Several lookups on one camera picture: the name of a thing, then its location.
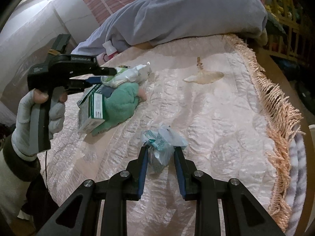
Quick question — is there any person's left hand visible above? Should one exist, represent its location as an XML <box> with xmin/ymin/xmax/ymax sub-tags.
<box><xmin>11</xmin><ymin>88</ymin><xmax>68</xmax><ymax>157</ymax></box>

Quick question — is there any wooden bed frame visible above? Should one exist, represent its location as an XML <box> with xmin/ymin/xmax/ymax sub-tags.
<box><xmin>253</xmin><ymin>45</ymin><xmax>315</xmax><ymax>128</ymax></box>

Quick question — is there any white green medicine box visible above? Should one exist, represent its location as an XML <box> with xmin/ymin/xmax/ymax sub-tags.
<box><xmin>77</xmin><ymin>84</ymin><xmax>107</xmax><ymax>134</ymax></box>

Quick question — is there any green fuzzy plush cloth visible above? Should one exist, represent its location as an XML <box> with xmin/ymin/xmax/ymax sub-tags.
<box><xmin>91</xmin><ymin>82</ymin><xmax>147</xmax><ymax>137</ymax></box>

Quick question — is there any grey white striped blanket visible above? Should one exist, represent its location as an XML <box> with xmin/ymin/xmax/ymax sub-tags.
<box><xmin>287</xmin><ymin>128</ymin><xmax>308</xmax><ymax>231</ymax></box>

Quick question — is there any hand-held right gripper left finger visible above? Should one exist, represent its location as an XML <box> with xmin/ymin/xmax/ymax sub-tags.
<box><xmin>37</xmin><ymin>146</ymin><xmax>149</xmax><ymax>236</ymax></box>

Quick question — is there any pink white pouch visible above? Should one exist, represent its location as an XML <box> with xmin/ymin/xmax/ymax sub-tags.
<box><xmin>96</xmin><ymin>53</ymin><xmax>116</xmax><ymax>65</ymax></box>

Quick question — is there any white green wipes pack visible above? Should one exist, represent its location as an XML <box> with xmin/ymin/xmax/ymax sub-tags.
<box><xmin>100</xmin><ymin>64</ymin><xmax>152</xmax><ymax>88</ymax></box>

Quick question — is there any person's left forearm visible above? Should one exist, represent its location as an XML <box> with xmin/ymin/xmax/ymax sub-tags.
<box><xmin>0</xmin><ymin>134</ymin><xmax>43</xmax><ymax>185</ymax></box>

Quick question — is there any clear printed plastic bag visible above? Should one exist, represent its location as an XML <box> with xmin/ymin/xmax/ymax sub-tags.
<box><xmin>140</xmin><ymin>125</ymin><xmax>189</xmax><ymax>174</ymax></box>

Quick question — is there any white spray bottle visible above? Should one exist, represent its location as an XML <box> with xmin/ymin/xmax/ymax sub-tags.
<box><xmin>102</xmin><ymin>41</ymin><xmax>119</xmax><ymax>56</ymax></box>

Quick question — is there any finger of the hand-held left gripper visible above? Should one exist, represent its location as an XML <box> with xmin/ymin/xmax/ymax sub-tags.
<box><xmin>94</xmin><ymin>66</ymin><xmax>119</xmax><ymax>76</ymax></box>
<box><xmin>68</xmin><ymin>76</ymin><xmax>104</xmax><ymax>94</ymax></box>

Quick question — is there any blue-grey quilt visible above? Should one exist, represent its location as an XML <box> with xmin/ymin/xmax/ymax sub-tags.
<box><xmin>71</xmin><ymin>0</ymin><xmax>269</xmax><ymax>57</ymax></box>

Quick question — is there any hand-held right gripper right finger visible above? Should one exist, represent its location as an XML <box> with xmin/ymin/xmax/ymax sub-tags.
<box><xmin>173</xmin><ymin>146</ymin><xmax>286</xmax><ymax>236</ymax></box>

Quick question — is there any person's cream jacket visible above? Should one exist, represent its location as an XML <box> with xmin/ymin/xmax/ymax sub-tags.
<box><xmin>0</xmin><ymin>150</ymin><xmax>47</xmax><ymax>229</ymax></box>

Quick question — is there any pink fringed bedspread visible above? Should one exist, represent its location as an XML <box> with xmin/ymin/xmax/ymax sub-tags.
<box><xmin>45</xmin><ymin>33</ymin><xmax>306</xmax><ymax>236</ymax></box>

